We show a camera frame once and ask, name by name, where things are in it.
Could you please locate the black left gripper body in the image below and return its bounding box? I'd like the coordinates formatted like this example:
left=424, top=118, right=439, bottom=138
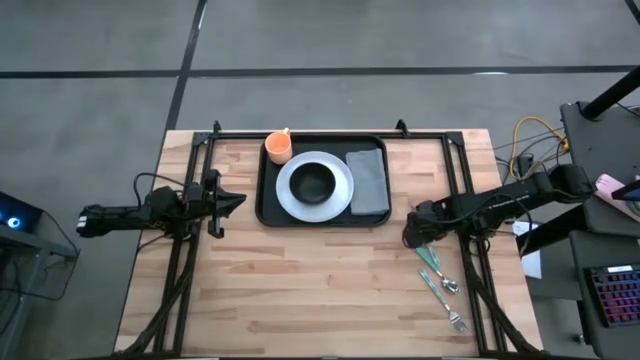
left=187, top=168, right=225, bottom=240

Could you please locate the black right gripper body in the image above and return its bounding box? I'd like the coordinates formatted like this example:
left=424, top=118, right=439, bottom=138
left=407, top=198, right=444, bottom=236

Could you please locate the table knife with patterned handle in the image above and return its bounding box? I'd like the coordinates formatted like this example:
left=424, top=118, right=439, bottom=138
left=423, top=243, right=443, bottom=267

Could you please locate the white round plate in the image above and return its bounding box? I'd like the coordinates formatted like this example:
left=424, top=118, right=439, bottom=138
left=275, top=150, right=355, bottom=224

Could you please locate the plastic mug with handle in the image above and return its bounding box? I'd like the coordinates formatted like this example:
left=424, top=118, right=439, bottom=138
left=264, top=127, right=294, bottom=166

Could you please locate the grey cloth napkin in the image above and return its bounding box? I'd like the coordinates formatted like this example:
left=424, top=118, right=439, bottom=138
left=345, top=147, right=391, bottom=217

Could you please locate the black bowl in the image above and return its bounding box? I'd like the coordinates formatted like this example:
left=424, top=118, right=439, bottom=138
left=288, top=161, right=337, bottom=206

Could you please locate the black plastic serving tray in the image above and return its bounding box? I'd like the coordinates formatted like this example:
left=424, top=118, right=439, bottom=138
left=254, top=132, right=393, bottom=229

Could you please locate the white paper sheet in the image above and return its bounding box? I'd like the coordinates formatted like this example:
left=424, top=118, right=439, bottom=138
left=512, top=219, right=544, bottom=280

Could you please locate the black desk crossbar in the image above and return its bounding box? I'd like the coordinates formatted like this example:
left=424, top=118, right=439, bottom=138
left=517, top=204, right=591, bottom=257

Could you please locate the black keyboard desk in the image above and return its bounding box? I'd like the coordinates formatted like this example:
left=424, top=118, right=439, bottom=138
left=569, top=229, right=640, bottom=360

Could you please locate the black side desk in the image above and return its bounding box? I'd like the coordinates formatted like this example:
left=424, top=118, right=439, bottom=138
left=559, top=101, right=640, bottom=236

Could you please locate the pink pad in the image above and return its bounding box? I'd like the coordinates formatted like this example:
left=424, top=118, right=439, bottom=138
left=594, top=173, right=640, bottom=221

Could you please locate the computer with blue light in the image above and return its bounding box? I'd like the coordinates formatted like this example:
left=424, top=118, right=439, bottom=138
left=0, top=191, right=44, bottom=234

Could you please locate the backlit computer keyboard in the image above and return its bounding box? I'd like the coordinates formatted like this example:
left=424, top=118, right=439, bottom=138
left=583, top=263, right=640, bottom=329

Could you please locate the spoon with green handle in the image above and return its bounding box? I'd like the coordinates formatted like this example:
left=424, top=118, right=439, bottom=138
left=413, top=246, right=461, bottom=295

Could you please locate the fork with patterned handle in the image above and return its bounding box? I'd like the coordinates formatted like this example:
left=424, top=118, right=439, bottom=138
left=418, top=268, right=470, bottom=335

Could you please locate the black aluminium table frame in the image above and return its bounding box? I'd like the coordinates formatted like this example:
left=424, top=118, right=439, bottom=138
left=117, top=119, right=551, bottom=360

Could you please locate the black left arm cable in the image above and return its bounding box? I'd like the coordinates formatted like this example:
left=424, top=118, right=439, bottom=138
left=132, top=172, right=194, bottom=206

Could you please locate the black cable bundle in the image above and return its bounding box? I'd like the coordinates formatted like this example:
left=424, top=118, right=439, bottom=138
left=492, top=124, right=569, bottom=181

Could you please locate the yellow cable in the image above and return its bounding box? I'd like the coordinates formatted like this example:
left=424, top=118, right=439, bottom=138
left=509, top=115, right=569, bottom=179

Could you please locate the black tall post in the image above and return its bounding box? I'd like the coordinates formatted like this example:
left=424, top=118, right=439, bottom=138
left=582, top=64, right=640, bottom=121

